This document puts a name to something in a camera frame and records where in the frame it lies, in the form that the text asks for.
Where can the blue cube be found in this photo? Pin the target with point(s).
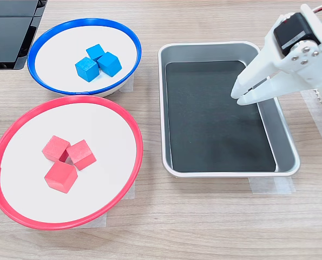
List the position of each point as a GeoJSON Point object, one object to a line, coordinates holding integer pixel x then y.
{"type": "Point", "coordinates": [110, 63]}
{"type": "Point", "coordinates": [87, 69]}
{"type": "Point", "coordinates": [95, 51]}

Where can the steel tray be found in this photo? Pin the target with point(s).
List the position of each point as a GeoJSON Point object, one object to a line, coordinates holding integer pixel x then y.
{"type": "Point", "coordinates": [285, 151]}

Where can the black mat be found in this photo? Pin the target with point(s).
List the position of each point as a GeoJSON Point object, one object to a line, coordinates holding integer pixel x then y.
{"type": "Point", "coordinates": [204, 122]}

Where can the red cube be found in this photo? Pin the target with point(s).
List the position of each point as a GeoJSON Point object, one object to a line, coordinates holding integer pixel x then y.
{"type": "Point", "coordinates": [55, 147]}
{"type": "Point", "coordinates": [81, 153]}
{"type": "Point", "coordinates": [60, 176]}

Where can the blue-rimmed white plate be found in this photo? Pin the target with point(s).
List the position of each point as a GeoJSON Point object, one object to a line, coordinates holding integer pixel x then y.
{"type": "Point", "coordinates": [58, 54]}

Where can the black glossy device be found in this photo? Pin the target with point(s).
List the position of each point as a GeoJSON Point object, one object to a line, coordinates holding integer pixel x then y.
{"type": "Point", "coordinates": [6, 38]}

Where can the red-rimmed white plate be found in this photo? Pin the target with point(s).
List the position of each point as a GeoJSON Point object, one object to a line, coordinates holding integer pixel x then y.
{"type": "Point", "coordinates": [28, 189]}

